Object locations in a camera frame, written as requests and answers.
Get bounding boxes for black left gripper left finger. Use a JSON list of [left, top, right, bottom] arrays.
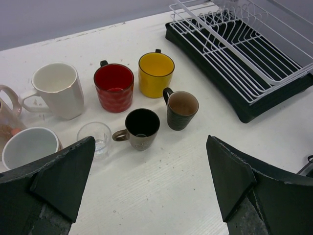
[[0, 136, 95, 235]]

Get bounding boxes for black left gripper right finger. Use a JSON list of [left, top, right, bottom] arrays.
[[206, 136, 313, 235]]

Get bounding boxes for terracotta orange cup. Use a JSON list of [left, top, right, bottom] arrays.
[[1, 127, 63, 170]]

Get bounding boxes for pink beige mug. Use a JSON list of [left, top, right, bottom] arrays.
[[0, 85, 26, 151]]

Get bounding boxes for clear drinking glass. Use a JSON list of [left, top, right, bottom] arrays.
[[76, 121, 112, 161]]

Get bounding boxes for white mug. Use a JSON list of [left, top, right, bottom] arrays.
[[18, 62, 84, 120]]

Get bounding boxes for black cup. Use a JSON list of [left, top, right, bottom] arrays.
[[163, 87, 199, 131]]

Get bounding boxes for dark brown cup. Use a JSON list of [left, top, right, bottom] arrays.
[[112, 108, 160, 151]]

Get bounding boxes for red mug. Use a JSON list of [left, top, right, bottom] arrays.
[[93, 60, 134, 113]]

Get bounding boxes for yellow mug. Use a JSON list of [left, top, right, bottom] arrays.
[[138, 49, 175, 98]]

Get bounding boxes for black drip tray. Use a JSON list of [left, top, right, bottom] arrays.
[[165, 12, 313, 123]]

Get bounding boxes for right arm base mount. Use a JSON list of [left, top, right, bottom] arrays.
[[297, 155, 313, 178]]

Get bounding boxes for white wire dish rack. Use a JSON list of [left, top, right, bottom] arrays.
[[169, 0, 313, 105]]

